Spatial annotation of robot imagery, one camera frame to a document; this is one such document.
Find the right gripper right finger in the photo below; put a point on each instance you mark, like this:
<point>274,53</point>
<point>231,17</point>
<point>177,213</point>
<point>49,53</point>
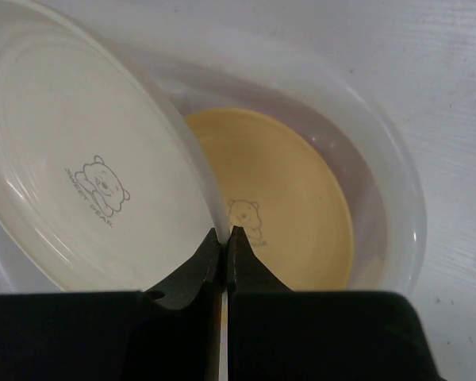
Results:
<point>275,333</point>

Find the white plastic bin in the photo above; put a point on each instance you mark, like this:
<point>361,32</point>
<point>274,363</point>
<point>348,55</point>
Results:
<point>378,181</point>

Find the cream plate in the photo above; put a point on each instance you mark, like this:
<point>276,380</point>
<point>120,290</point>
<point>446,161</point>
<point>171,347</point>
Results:
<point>102,184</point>

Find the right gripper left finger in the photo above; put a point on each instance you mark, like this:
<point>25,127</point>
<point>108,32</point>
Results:
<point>167,332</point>

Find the orange plate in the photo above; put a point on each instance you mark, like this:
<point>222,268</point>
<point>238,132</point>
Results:
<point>282,193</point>

